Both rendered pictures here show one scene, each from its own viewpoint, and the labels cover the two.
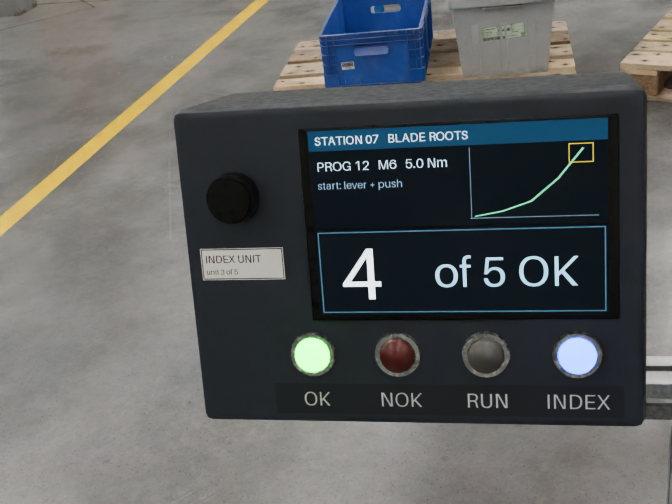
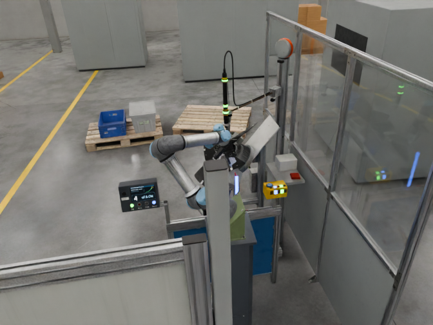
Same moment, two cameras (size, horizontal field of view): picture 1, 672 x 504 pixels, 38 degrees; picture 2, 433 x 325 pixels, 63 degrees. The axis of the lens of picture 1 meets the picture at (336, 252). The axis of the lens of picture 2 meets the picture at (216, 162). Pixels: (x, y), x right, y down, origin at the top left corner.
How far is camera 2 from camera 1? 1.93 m
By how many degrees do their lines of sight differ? 20
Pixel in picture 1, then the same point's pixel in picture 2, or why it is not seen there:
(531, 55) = (151, 127)
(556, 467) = (163, 219)
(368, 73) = (111, 134)
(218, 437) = (94, 225)
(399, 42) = (118, 126)
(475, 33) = (137, 123)
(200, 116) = (120, 187)
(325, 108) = (131, 185)
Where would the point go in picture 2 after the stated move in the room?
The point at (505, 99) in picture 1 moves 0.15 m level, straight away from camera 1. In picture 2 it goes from (145, 184) to (144, 172)
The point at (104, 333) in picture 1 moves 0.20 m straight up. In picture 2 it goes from (58, 207) to (54, 194)
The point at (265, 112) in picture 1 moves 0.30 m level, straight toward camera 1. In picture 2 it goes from (126, 186) to (139, 210)
